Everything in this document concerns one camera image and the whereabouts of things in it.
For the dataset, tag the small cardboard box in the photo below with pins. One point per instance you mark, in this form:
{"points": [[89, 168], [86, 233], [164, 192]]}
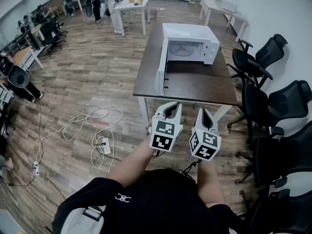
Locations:
{"points": [[133, 0]]}

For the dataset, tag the person's black shirt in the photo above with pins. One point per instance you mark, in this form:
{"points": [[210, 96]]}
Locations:
{"points": [[97, 191]]}

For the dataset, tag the white table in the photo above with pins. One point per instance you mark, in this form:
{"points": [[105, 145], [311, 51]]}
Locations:
{"points": [[131, 4], [217, 6]]}

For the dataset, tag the wooden top desk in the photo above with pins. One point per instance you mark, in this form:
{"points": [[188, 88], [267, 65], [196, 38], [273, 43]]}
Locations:
{"points": [[23, 53]]}

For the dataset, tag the white microwave oven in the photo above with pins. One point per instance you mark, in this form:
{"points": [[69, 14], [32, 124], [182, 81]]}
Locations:
{"points": [[187, 32]]}

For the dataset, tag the person's right forearm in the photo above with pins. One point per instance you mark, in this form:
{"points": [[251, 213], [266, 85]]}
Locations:
{"points": [[209, 184]]}

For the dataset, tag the clear glass microwave plate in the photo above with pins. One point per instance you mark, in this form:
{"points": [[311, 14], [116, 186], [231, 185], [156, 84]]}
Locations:
{"points": [[173, 52]]}

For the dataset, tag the light grey pouch with buckle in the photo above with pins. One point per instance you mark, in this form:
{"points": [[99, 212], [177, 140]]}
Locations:
{"points": [[78, 220]]}

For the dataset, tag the dark brown wooden table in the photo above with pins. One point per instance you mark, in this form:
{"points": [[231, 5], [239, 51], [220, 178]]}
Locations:
{"points": [[195, 82]]}

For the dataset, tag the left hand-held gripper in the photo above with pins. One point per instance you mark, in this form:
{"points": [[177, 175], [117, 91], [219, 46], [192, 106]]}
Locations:
{"points": [[161, 140]]}

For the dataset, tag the black swivel chair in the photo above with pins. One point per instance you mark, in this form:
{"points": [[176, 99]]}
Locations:
{"points": [[52, 35]]}

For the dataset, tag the small white power strip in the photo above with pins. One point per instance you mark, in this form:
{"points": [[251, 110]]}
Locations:
{"points": [[36, 169]]}

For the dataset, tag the white box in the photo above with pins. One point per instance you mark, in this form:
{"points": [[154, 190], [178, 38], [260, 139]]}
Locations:
{"points": [[230, 6]]}

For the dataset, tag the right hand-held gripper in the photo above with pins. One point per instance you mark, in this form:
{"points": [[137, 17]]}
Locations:
{"points": [[209, 140]]}

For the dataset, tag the person's left forearm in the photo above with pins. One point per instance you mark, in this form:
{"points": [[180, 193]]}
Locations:
{"points": [[131, 164]]}

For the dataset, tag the black metal desk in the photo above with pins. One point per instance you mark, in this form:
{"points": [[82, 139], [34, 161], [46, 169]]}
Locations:
{"points": [[29, 36]]}

